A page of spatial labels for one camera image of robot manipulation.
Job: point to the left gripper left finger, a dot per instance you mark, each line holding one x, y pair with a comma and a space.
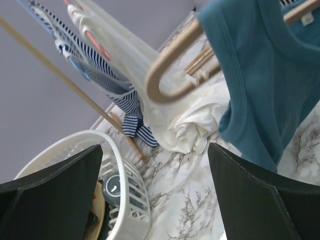
52, 203

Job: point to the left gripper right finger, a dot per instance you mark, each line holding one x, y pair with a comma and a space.
257, 204

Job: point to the teal blue tank top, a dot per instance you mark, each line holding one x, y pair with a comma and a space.
271, 69

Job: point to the white tank top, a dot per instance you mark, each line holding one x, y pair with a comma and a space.
181, 113

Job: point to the white plastic laundry basket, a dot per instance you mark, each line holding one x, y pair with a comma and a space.
131, 222

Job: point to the blue striped garment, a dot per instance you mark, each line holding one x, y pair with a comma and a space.
119, 89

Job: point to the light blue wire hanger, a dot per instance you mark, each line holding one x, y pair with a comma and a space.
64, 39

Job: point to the pink wire hanger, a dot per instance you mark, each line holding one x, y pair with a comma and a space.
84, 24

